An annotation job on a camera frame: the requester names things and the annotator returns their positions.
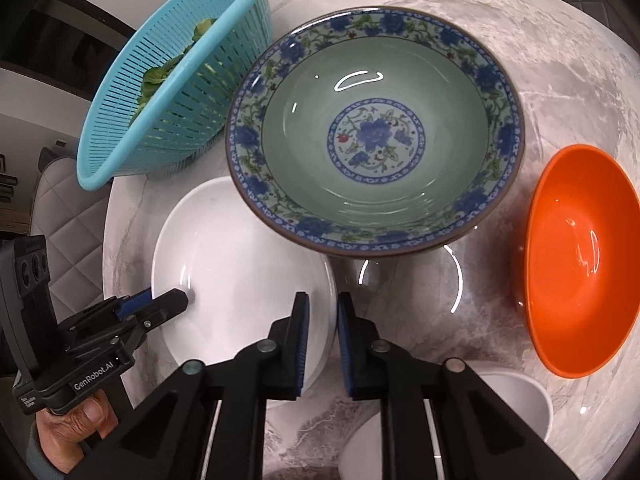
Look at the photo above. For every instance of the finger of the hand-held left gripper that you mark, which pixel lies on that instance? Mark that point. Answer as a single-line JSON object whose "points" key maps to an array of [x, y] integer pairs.
{"points": [[132, 304], [165, 302]]}

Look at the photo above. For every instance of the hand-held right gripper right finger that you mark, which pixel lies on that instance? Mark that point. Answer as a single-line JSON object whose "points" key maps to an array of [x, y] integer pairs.
{"points": [[346, 345]]}

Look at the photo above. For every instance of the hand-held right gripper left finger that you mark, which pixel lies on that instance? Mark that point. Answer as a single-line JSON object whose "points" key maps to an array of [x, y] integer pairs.
{"points": [[300, 345]]}

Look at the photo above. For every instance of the deep white plate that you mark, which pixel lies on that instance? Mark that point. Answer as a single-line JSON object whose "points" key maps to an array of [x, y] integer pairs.
{"points": [[240, 270]]}

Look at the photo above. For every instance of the small white bowl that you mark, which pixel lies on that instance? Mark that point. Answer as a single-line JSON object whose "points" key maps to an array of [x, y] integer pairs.
{"points": [[505, 400]]}

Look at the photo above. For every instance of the blue floral ceramic bowl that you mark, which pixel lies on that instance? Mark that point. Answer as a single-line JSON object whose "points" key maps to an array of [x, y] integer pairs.
{"points": [[375, 170]]}

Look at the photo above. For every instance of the orange bowl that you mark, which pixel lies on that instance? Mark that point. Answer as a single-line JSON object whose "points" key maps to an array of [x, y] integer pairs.
{"points": [[575, 270]]}

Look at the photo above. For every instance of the person's left hand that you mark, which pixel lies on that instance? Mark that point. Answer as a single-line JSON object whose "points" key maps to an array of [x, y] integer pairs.
{"points": [[75, 430]]}

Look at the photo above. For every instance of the grey quilted chair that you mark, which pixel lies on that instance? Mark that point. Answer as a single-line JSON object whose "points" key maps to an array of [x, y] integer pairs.
{"points": [[60, 200]]}

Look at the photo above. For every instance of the blue plastic colander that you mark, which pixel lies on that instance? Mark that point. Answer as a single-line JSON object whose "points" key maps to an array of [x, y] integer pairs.
{"points": [[165, 125]]}

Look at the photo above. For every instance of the green leafy vegetables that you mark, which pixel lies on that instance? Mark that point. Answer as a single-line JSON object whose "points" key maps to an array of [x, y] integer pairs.
{"points": [[150, 80]]}

